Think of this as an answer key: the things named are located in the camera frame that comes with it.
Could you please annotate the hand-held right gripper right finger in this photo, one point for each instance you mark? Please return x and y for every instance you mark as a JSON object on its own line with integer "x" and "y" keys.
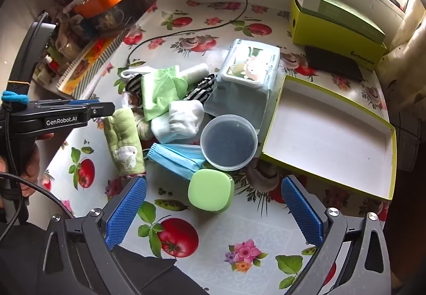
{"x": 303, "y": 211}

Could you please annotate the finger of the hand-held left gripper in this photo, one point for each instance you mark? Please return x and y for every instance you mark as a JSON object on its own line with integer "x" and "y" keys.
{"x": 83, "y": 102}
{"x": 103, "y": 109}

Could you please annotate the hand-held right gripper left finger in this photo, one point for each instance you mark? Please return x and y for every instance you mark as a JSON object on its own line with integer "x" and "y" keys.
{"x": 126, "y": 211}

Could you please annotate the clear plastic bag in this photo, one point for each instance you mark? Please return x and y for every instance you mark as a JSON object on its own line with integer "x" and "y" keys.
{"x": 129, "y": 100}

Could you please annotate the green towel with sheep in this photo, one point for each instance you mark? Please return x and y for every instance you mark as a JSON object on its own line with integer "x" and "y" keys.
{"x": 121, "y": 138}

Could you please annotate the small striped sock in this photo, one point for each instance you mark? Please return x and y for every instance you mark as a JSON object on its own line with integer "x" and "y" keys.
{"x": 133, "y": 85}

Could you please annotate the white knit cloth bundle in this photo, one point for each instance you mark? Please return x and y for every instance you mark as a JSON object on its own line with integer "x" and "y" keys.
{"x": 144, "y": 128}

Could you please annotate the light green cloth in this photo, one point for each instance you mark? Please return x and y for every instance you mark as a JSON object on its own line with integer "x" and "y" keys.
{"x": 156, "y": 92}

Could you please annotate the blue face mask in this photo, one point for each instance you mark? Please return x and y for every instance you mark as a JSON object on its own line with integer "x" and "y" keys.
{"x": 176, "y": 158}

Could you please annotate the yellow-green box lid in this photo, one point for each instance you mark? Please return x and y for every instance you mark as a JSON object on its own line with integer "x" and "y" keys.
{"x": 326, "y": 135}

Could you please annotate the white towel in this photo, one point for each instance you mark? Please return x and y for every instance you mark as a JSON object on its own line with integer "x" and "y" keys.
{"x": 196, "y": 70}

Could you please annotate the large striped sock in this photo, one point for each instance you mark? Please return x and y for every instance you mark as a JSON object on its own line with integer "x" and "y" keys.
{"x": 203, "y": 85}

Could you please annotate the person's left hand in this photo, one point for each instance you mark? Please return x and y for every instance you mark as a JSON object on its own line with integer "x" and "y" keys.
{"x": 31, "y": 165}

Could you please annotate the patterned flat box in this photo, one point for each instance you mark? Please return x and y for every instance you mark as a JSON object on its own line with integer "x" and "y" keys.
{"x": 83, "y": 63}

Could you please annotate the small white sock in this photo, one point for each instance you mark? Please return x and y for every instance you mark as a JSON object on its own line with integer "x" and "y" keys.
{"x": 133, "y": 71}

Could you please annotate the green rounded case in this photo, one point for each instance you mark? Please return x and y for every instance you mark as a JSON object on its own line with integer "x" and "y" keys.
{"x": 209, "y": 190}

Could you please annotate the floral tablecloth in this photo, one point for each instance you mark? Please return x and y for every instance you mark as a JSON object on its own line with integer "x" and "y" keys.
{"x": 206, "y": 248}

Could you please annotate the clear round plastic container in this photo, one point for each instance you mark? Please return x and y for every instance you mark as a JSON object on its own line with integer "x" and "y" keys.
{"x": 229, "y": 142}

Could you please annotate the wet wipes pack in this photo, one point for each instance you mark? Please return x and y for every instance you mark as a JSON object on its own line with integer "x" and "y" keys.
{"x": 246, "y": 65}

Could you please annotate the black phone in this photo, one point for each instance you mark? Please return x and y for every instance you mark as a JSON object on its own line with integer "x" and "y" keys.
{"x": 332, "y": 63}

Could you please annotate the yellow-green cardboard box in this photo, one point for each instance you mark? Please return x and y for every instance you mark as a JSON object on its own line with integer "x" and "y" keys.
{"x": 319, "y": 32}

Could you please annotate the green and white carton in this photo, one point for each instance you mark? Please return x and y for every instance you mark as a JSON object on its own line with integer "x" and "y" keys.
{"x": 332, "y": 5}

